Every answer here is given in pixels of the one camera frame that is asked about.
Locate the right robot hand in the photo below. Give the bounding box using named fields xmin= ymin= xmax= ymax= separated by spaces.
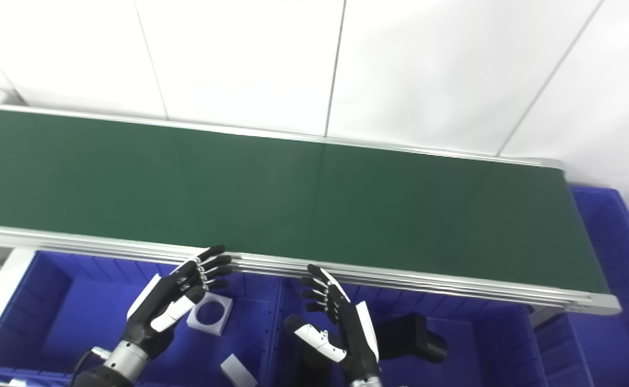
xmin=285 ymin=264 xmax=382 ymax=383

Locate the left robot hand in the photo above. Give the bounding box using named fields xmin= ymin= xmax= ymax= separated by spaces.
xmin=124 ymin=245 xmax=233 ymax=361

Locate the white square part with hole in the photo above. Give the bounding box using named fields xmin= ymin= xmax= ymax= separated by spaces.
xmin=186 ymin=292 xmax=234 ymax=337

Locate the black block part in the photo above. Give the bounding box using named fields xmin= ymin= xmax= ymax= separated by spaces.
xmin=379 ymin=313 xmax=448 ymax=363

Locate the blue plastic bin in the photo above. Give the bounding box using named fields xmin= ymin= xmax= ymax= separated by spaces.
xmin=529 ymin=185 xmax=629 ymax=387
xmin=0 ymin=250 xmax=285 ymax=387
xmin=279 ymin=277 xmax=540 ymax=387

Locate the green conveyor belt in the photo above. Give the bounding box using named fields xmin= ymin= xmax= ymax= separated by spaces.
xmin=0 ymin=86 xmax=622 ymax=316

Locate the white rectangular block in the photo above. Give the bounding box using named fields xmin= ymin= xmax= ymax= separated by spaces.
xmin=220 ymin=353 xmax=258 ymax=387

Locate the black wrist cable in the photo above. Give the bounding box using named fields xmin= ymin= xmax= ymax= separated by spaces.
xmin=70 ymin=347 xmax=112 ymax=387

